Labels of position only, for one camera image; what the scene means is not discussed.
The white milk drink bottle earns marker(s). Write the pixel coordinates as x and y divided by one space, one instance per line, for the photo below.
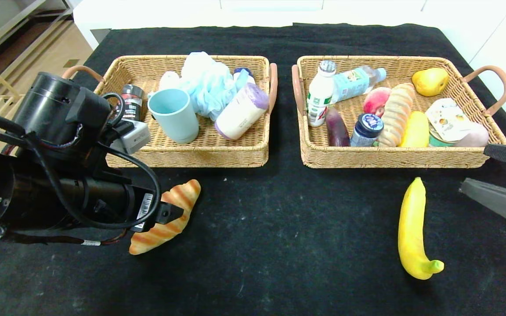
321 101

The white cupboard doors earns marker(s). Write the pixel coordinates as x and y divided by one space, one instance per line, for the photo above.
499 35

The yellow toy pear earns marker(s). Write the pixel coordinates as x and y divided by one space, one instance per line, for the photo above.
429 82

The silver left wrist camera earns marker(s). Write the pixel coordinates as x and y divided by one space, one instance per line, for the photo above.
136 136

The white chewing gum pouch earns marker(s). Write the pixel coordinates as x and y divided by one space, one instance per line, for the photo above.
448 118

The dark blue lid bottle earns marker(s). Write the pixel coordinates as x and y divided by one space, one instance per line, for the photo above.
367 125

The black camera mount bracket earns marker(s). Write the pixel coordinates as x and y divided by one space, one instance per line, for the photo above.
99 169

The white bottle purple cap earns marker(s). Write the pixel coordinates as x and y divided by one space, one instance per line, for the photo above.
237 115

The striped spiral bread roll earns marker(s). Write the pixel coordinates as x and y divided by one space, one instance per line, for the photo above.
395 114

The clear water bottle blue cap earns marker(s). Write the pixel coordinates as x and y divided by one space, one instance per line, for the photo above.
354 83

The black L'Oreal tube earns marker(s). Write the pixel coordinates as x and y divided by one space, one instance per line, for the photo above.
132 94

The teal plastic mug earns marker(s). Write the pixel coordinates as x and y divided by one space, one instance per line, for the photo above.
178 126

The toy croissant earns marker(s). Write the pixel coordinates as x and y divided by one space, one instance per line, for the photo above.
185 193

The yellow toy mango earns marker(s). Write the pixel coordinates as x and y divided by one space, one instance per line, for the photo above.
416 131

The white bottle blue cap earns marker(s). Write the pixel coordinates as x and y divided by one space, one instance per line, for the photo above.
252 80

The green tin can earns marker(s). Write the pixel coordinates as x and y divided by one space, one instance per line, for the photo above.
437 141

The pink toy peach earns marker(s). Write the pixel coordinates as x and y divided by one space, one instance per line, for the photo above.
376 102

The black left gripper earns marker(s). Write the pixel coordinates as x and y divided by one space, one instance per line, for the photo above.
146 210

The small white round-top bottle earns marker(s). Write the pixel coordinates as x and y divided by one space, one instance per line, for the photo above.
168 81

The yellow toy banana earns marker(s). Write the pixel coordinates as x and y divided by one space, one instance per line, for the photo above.
411 228

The light blue bath pouf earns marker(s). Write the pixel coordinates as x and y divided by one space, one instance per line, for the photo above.
209 87

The wicker basket holding toiletries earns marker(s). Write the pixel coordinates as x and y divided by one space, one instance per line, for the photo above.
209 149

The purple toy eggplant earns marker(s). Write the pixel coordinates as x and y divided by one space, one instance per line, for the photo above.
337 131

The wicker basket holding food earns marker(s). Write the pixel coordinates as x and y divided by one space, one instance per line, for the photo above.
319 149

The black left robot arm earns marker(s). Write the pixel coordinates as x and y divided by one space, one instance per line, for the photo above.
51 109

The beige oval toy potato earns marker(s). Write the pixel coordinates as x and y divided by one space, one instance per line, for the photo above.
479 136

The black table cloth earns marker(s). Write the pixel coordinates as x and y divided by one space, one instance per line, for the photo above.
279 219

